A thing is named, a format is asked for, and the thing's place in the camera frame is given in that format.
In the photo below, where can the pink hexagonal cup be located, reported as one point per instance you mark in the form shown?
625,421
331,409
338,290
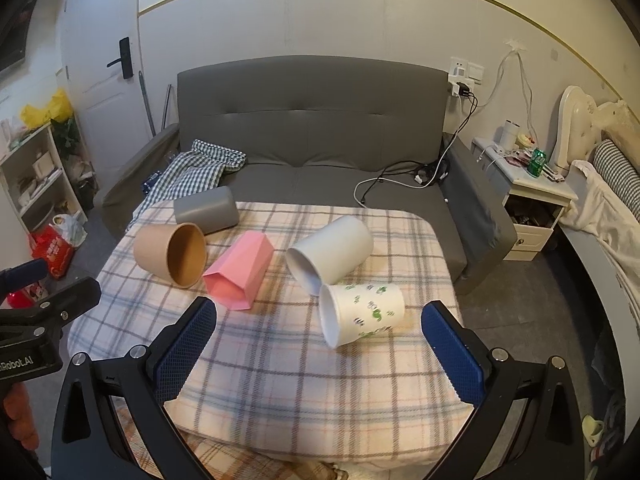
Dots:
234,279

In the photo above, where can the white cup green print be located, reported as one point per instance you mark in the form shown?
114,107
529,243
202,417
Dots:
354,311

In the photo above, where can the brown paper cup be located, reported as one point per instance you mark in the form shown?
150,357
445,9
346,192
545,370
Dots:
173,252

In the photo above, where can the white shelf unit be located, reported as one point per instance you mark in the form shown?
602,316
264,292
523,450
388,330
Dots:
36,183

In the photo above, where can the red cartoon bag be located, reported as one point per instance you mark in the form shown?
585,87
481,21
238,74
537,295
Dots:
26,297

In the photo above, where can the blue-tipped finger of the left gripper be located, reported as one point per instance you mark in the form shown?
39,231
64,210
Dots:
14,279

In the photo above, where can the white thermos tumbler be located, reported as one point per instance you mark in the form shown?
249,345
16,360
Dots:
509,135

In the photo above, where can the red plastic bag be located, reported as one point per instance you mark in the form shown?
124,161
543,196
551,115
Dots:
53,249

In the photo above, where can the white plastic bag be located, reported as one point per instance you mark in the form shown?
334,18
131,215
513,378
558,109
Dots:
70,229

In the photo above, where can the bed with white headboard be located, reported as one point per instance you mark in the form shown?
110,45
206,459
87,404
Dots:
602,230

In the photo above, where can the plaid table blanket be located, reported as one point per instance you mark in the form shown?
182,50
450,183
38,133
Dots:
268,381

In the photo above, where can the plain white cup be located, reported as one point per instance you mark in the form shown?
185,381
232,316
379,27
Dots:
329,254

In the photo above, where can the grey plastic cup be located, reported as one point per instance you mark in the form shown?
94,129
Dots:
212,210

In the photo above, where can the checkered green-white cloth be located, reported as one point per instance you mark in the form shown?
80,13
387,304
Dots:
194,171

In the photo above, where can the wall socket with charger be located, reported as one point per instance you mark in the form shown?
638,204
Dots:
463,73

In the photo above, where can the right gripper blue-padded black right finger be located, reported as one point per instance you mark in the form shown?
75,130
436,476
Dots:
547,441

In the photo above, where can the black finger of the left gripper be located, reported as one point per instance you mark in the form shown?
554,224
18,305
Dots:
58,309

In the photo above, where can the white bedside cabinet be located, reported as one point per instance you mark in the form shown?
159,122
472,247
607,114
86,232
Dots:
534,204

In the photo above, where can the black door handle lock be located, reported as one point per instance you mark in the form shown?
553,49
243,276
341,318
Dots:
124,59

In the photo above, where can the white door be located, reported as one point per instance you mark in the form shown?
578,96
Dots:
109,109

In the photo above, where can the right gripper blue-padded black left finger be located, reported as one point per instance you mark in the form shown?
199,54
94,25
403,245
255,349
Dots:
88,440

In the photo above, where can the grey sofa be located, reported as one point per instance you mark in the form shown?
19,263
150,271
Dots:
334,131

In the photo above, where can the yellow plastic bag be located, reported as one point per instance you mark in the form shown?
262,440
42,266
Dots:
58,109

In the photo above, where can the green soda can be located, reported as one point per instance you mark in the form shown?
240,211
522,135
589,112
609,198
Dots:
537,161

